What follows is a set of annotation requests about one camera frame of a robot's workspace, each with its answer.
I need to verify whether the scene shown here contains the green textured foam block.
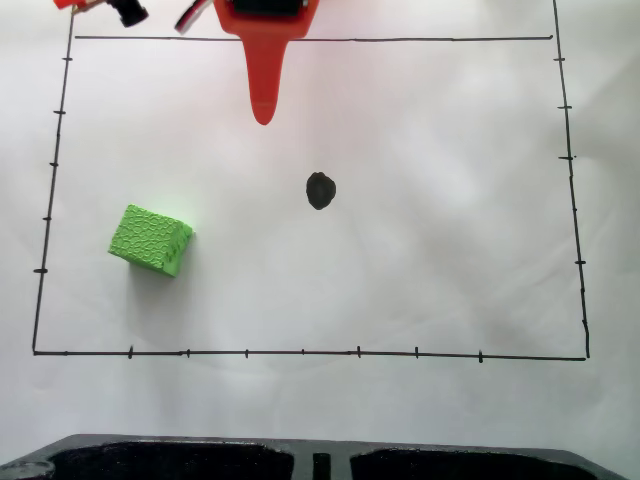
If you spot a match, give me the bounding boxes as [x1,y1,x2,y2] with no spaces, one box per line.
[107,202,195,279]

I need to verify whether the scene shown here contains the black dot mark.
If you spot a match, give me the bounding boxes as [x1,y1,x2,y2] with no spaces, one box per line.
[305,171,338,211]

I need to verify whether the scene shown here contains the black plastic tray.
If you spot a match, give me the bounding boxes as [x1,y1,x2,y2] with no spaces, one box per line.
[0,433,637,480]

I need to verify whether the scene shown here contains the white red black cable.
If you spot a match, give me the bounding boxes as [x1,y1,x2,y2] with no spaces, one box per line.
[173,0,215,37]

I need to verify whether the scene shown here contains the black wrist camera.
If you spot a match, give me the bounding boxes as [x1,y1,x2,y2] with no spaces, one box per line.
[108,0,150,29]

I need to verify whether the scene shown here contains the orange camera mount bracket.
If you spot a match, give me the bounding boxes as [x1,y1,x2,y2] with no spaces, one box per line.
[53,0,104,15]

